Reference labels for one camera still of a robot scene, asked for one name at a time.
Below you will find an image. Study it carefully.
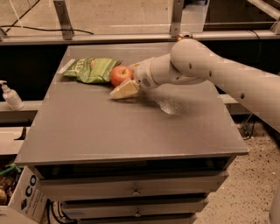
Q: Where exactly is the metal railing frame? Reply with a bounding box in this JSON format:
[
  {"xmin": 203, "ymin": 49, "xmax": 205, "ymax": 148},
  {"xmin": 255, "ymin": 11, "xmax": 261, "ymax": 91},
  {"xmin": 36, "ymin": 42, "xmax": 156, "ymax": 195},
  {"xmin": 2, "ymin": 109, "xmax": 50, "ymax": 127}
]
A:
[{"xmin": 0, "ymin": 0, "xmax": 280, "ymax": 46}]

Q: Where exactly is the green jalapeno chip bag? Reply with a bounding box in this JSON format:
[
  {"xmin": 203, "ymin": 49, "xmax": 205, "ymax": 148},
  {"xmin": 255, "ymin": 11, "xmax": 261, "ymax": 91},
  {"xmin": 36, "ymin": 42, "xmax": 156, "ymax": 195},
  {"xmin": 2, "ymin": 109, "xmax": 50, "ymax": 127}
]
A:
[{"xmin": 59, "ymin": 58, "xmax": 121, "ymax": 84}]

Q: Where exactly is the black cable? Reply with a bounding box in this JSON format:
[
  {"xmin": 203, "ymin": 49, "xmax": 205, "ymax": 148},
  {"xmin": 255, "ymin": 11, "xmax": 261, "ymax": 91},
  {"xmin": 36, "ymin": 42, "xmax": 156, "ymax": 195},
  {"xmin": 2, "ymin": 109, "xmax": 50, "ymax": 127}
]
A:
[{"xmin": 0, "ymin": 25, "xmax": 95, "ymax": 36}]

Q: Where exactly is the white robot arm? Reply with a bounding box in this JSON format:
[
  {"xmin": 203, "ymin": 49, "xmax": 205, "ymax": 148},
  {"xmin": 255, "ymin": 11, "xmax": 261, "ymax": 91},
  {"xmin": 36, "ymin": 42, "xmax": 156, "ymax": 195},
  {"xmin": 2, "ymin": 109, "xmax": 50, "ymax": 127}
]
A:
[{"xmin": 110, "ymin": 38, "xmax": 280, "ymax": 131}]

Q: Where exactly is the white pump bottle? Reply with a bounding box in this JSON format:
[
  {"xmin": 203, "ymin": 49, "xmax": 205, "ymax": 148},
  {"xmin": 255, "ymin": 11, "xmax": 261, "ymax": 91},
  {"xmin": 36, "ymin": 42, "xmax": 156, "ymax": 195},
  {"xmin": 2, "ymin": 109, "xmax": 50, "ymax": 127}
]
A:
[{"xmin": 0, "ymin": 80, "xmax": 24, "ymax": 110}]

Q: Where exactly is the red apple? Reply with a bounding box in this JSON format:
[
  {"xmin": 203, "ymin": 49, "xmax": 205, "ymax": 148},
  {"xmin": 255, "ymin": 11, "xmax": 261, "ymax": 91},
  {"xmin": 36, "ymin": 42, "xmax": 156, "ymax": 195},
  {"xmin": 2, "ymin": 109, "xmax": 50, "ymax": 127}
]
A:
[{"xmin": 109, "ymin": 66, "xmax": 133, "ymax": 87}]

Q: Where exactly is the brown soda can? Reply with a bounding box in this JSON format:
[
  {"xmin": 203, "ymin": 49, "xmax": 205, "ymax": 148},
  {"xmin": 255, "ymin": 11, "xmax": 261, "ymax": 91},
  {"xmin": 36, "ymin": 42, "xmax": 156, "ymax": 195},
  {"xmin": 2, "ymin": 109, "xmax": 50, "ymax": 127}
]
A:
[{"xmin": 176, "ymin": 32, "xmax": 193, "ymax": 42}]

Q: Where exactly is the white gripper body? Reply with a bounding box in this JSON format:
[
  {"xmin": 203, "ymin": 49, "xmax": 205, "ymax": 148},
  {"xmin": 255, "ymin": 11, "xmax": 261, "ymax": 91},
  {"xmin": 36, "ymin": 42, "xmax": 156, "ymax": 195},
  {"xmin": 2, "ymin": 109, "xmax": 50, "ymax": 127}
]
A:
[{"xmin": 134, "ymin": 57, "xmax": 159, "ymax": 89}]

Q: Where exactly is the grey drawer cabinet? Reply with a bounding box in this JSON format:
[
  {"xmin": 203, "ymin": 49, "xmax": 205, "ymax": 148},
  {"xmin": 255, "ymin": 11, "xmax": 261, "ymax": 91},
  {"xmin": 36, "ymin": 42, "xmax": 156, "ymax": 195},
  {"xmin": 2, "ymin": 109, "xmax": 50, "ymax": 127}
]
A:
[{"xmin": 16, "ymin": 40, "xmax": 247, "ymax": 224}]

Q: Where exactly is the white cardboard box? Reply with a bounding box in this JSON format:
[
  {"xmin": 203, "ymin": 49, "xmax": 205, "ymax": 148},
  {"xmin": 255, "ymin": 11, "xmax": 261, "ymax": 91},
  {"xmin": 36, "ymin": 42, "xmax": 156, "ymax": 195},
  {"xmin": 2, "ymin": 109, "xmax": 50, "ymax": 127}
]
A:
[{"xmin": 0, "ymin": 166, "xmax": 47, "ymax": 224}]

